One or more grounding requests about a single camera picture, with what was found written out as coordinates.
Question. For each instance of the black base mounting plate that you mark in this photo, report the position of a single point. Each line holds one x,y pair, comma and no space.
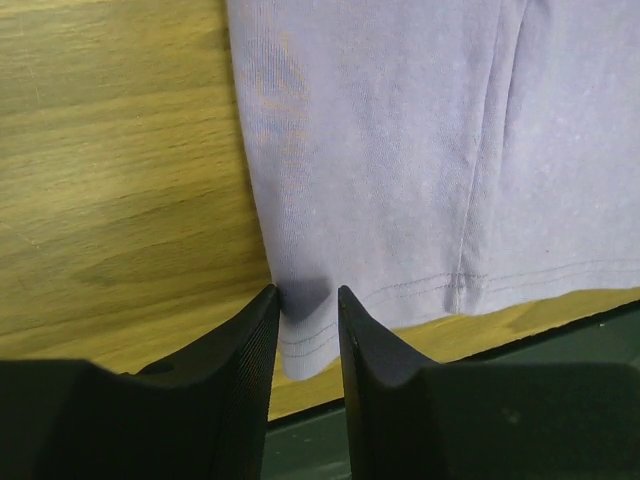
313,444

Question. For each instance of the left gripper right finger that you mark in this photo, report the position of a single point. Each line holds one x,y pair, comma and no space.
410,417

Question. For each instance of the purple t shirt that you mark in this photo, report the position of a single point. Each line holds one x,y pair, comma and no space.
437,157

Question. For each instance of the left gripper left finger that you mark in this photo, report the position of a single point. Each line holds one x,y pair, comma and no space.
198,413

